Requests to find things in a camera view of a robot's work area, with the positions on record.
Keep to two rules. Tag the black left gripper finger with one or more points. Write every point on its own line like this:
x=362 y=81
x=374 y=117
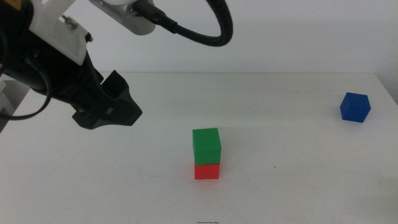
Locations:
x=115 y=82
x=115 y=112

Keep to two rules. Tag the green cube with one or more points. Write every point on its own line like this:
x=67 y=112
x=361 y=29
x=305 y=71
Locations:
x=206 y=146

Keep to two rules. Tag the red cube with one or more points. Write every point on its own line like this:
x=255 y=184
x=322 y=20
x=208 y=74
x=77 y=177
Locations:
x=206 y=171

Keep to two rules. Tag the blue cube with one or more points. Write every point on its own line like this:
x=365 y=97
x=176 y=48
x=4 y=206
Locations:
x=355 y=107

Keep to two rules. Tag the white furniture piece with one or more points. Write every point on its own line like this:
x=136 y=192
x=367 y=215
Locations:
x=4 y=104

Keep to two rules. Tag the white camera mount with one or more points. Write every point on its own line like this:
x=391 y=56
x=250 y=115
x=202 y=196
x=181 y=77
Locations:
x=53 y=28

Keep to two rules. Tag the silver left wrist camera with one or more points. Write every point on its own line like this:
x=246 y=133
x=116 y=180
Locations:
x=124 y=18

